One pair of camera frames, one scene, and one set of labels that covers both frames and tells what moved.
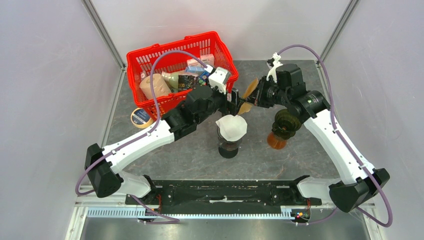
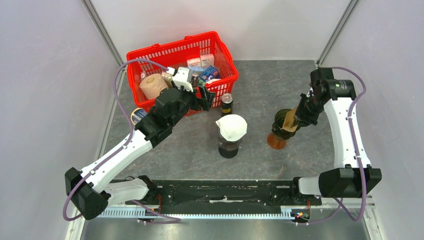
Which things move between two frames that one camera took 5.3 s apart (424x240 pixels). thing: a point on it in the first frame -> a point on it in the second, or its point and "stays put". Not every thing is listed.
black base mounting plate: [229, 193] stays put
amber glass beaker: [275, 142] stays put
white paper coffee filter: [233, 128] stays put
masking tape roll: [140, 118] stays put
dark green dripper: [286, 124] stays put
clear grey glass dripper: [229, 145] stays put
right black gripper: [256, 97] -> [301, 116]
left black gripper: [232, 108] -> [205, 103]
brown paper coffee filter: [246, 106] -> [288, 120]
